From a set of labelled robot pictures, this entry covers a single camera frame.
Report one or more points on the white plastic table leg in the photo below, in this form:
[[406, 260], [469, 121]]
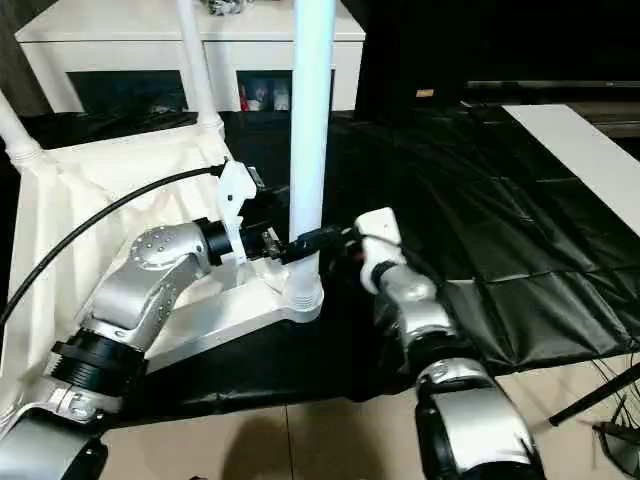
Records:
[[17, 135], [310, 125], [197, 75]]

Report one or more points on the white plastic table top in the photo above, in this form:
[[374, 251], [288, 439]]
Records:
[[100, 190]]

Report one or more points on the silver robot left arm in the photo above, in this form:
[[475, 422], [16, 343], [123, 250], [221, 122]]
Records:
[[140, 295]]

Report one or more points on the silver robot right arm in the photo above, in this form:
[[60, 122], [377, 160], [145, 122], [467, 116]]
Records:
[[425, 310]]

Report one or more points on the black work mat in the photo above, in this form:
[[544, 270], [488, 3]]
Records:
[[475, 200]]

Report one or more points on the white mug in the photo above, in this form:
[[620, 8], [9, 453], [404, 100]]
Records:
[[253, 105]]

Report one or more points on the white blue carton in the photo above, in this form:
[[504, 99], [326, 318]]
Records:
[[281, 97]]

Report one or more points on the small yellow box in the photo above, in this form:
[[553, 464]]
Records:
[[425, 93]]

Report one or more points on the white cabinet with glass doors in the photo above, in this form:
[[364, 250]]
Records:
[[125, 45]]

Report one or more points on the white flat board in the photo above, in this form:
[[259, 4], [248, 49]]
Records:
[[575, 145]]

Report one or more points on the black folding stand leg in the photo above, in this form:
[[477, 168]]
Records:
[[595, 395]]

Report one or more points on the grey curtain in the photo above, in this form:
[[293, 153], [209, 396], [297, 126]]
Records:
[[25, 60]]

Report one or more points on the dark grey floor device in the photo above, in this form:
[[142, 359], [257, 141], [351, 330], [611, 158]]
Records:
[[620, 447]]

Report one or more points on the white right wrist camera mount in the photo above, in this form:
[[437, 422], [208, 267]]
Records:
[[380, 225]]

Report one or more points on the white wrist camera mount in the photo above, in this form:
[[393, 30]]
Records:
[[232, 190], [380, 225]]

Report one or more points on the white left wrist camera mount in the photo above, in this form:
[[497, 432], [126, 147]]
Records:
[[232, 190]]

